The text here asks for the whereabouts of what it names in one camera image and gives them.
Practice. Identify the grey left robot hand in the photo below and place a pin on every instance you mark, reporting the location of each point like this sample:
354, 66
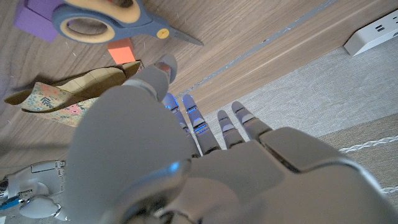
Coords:
155, 161

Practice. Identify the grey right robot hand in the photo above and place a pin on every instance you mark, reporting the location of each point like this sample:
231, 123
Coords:
46, 179

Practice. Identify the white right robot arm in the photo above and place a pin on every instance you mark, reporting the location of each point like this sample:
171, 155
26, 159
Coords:
40, 209

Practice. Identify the floral brown wrapping paper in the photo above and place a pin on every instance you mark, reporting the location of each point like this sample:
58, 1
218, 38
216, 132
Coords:
46, 96

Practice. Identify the orange foam cube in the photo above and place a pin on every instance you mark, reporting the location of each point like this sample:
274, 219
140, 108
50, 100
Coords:
121, 52

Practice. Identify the purple foam cube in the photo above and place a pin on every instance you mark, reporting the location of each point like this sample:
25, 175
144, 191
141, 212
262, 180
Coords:
34, 26

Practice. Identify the beige striped curtain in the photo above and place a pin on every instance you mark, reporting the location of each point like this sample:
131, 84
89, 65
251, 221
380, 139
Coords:
311, 93

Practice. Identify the white power strip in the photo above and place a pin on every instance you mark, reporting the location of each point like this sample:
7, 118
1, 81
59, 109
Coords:
373, 34

